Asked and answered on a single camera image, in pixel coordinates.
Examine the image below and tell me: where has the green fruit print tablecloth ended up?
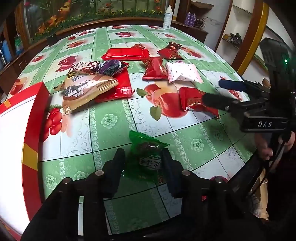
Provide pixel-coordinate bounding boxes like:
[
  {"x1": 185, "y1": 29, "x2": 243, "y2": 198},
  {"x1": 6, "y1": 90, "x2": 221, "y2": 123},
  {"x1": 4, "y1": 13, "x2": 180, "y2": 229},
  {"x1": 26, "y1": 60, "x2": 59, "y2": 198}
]
[{"x1": 5, "y1": 24, "x2": 264, "y2": 234}]

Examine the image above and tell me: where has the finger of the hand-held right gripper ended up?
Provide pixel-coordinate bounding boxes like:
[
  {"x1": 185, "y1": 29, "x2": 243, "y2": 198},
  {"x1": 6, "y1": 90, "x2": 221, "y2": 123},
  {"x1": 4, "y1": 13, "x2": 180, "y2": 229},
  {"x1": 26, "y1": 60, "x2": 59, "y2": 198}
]
[
  {"x1": 218, "y1": 79, "x2": 271, "y2": 93},
  {"x1": 202, "y1": 92, "x2": 244, "y2": 114}
]

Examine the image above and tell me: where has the purple snack packet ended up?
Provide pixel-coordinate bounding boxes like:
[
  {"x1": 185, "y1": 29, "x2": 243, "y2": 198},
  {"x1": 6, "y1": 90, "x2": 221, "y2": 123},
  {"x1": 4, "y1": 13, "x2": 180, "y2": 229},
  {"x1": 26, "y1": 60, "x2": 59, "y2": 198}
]
[{"x1": 92, "y1": 60, "x2": 128, "y2": 77}]

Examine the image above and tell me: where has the white dotted snack packet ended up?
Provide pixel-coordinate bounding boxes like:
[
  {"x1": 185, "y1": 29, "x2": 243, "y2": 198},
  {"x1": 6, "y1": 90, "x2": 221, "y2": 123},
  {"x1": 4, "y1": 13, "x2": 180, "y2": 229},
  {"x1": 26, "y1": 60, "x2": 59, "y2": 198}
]
[{"x1": 165, "y1": 61, "x2": 203, "y2": 83}]

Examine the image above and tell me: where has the blue bottle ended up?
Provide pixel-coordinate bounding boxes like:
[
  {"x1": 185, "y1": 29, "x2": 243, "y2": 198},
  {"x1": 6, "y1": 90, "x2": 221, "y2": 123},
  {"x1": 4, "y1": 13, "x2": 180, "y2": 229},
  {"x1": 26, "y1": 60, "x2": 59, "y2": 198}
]
[{"x1": 0, "y1": 39, "x2": 12, "y2": 67}]

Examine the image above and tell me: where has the long red snack packet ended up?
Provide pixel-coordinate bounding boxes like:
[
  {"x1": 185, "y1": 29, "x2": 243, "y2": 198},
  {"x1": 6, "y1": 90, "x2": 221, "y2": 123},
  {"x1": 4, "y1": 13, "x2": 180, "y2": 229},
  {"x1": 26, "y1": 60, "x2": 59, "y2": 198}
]
[{"x1": 101, "y1": 45, "x2": 151, "y2": 62}]

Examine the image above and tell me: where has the tan triangular snack packet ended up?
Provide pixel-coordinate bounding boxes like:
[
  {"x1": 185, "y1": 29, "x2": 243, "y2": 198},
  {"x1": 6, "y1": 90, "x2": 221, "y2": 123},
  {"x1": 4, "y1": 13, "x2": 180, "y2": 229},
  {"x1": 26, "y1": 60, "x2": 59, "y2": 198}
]
[{"x1": 54, "y1": 71, "x2": 119, "y2": 114}]

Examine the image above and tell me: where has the flower wall picture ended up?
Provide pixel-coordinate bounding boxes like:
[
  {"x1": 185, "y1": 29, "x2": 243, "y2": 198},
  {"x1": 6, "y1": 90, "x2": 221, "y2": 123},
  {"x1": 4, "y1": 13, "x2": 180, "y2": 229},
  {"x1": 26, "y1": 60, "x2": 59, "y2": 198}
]
[{"x1": 23, "y1": 0, "x2": 167, "y2": 43}]

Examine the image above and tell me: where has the person's right hand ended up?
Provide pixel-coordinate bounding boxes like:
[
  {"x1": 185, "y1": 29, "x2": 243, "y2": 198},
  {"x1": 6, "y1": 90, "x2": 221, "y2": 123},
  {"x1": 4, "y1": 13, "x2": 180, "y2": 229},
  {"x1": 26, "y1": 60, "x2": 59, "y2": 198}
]
[{"x1": 254, "y1": 132, "x2": 296, "y2": 161}]

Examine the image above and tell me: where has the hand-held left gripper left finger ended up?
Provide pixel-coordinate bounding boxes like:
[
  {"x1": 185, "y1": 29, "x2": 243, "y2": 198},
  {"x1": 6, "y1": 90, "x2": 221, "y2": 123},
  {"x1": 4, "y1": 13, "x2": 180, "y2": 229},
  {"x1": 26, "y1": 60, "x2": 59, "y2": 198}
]
[{"x1": 22, "y1": 148, "x2": 126, "y2": 241}]

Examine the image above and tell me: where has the green snack packet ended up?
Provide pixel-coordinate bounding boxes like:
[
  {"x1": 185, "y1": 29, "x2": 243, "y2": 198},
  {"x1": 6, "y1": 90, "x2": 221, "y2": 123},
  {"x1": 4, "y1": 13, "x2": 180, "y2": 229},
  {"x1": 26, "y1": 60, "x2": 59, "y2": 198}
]
[{"x1": 126, "y1": 130, "x2": 170, "y2": 184}]

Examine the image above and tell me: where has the green bottle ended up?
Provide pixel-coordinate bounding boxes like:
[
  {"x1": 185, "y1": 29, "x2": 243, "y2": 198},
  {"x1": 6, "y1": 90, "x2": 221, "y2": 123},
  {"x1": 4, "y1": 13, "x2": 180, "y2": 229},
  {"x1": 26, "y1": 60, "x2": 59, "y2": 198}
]
[{"x1": 14, "y1": 35, "x2": 23, "y2": 56}]

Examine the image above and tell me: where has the black white patterned snack packet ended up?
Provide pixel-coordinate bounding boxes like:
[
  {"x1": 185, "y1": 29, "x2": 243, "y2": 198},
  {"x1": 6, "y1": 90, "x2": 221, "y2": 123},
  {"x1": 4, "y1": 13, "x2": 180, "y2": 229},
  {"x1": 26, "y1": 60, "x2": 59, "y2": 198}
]
[{"x1": 68, "y1": 61, "x2": 102, "y2": 78}]

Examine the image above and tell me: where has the red gold-print snack packet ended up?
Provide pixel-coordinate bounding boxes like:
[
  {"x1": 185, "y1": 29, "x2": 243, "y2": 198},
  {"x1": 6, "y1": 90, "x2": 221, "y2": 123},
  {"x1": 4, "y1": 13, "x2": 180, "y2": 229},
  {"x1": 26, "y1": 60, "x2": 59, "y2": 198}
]
[{"x1": 179, "y1": 86, "x2": 220, "y2": 119}]

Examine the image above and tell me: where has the dark red snack packet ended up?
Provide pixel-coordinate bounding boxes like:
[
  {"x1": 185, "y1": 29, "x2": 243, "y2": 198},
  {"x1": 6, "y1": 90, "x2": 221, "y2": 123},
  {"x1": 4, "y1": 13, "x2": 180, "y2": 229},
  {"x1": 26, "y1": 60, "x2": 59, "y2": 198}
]
[{"x1": 157, "y1": 42, "x2": 185, "y2": 61}]

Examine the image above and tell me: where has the white spray bottle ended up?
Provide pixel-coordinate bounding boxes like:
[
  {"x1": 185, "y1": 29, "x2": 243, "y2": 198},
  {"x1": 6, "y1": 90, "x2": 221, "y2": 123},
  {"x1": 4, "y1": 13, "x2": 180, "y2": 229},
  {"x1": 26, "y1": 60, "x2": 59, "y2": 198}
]
[{"x1": 162, "y1": 5, "x2": 173, "y2": 30}]

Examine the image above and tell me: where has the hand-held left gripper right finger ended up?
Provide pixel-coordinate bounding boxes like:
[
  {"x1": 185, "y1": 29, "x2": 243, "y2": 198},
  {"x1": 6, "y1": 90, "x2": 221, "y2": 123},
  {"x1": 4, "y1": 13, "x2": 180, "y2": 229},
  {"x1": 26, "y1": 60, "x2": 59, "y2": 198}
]
[{"x1": 161, "y1": 148, "x2": 269, "y2": 241}]

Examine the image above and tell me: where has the pair of shoes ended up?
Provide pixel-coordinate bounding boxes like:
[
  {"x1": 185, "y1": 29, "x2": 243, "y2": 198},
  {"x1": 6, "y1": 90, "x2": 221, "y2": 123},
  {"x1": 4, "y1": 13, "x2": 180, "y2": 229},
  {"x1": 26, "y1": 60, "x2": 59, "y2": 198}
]
[{"x1": 223, "y1": 33, "x2": 242, "y2": 44}]

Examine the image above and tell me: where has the red box with white inside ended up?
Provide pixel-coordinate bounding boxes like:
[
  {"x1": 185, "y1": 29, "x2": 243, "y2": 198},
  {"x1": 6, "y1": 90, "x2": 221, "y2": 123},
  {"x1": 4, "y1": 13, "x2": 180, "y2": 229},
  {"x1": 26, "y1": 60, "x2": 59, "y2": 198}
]
[{"x1": 0, "y1": 82, "x2": 50, "y2": 241}]

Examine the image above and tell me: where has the small red snack packet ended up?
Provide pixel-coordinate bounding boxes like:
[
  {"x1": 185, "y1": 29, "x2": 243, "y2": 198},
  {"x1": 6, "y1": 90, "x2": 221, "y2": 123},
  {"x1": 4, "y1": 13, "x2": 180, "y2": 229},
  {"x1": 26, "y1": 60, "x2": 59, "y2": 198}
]
[{"x1": 142, "y1": 57, "x2": 168, "y2": 81}]

